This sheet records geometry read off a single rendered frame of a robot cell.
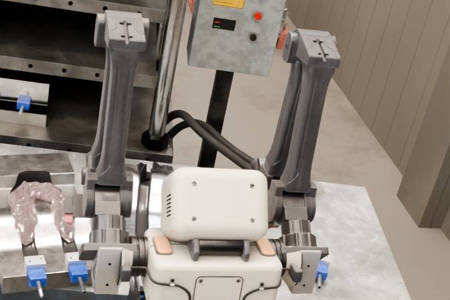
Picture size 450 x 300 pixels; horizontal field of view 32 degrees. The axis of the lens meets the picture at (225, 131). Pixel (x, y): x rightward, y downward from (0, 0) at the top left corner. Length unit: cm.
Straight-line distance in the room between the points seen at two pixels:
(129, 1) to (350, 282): 118
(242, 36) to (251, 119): 214
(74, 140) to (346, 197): 98
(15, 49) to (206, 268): 147
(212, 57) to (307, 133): 112
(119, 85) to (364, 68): 380
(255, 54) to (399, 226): 174
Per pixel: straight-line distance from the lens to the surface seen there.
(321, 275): 236
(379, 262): 255
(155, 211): 235
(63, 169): 244
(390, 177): 471
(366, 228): 268
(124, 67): 162
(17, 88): 285
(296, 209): 181
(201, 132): 273
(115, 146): 168
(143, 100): 318
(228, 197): 162
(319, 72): 173
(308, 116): 176
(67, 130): 290
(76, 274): 212
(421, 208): 431
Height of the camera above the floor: 223
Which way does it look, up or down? 28 degrees down
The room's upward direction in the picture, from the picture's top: 12 degrees clockwise
